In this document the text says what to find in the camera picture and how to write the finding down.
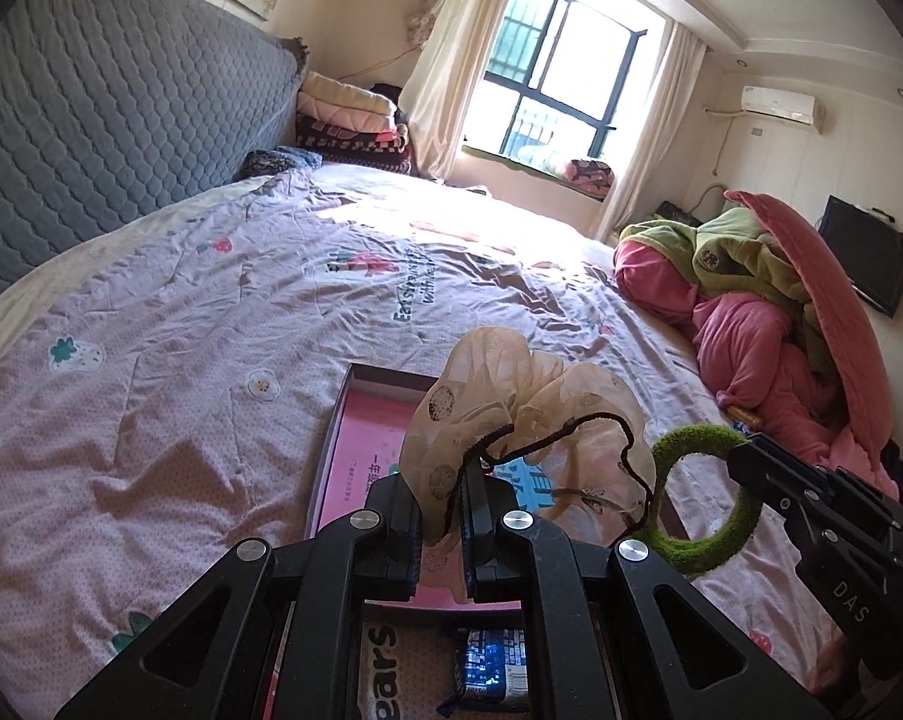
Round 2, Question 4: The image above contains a folded blankets stack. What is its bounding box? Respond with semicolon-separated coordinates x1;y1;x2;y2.
295;71;417;176

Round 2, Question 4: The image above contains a cream curtain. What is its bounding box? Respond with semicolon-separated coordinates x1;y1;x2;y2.
399;0;508;181
590;21;708;242

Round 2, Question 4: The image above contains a dark cardboard box tray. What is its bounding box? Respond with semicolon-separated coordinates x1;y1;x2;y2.
305;364;529;718

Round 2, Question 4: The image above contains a grey quilted headboard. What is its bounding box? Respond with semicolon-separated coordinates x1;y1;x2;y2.
0;0;310;295

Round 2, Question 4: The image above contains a pink patterned bedsheet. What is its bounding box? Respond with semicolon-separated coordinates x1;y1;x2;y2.
0;167;721;718

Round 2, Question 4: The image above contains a cream curtain right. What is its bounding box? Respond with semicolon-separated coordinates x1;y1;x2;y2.
590;21;708;242

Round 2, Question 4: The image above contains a blue snack packet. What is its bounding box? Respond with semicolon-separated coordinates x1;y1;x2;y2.
451;629;529;713

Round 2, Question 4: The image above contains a cream curtain left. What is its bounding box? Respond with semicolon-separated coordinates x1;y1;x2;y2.
399;0;508;181

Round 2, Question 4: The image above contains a pink and green blanket pile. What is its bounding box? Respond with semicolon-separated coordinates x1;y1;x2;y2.
614;190;899;496

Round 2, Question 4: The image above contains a window with dark frame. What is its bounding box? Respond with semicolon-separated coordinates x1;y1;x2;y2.
464;0;646;169

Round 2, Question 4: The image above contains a cream fabric scrunchie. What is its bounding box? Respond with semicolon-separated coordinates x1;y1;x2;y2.
399;327;656;544

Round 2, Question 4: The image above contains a black television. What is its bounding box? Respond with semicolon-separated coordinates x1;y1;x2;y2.
819;195;903;317

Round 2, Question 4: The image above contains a white air conditioner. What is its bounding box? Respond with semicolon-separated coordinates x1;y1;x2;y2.
741;85;824;133

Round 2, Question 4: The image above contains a floral cushion on sill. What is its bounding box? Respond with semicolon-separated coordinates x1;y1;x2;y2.
562;160;616;200

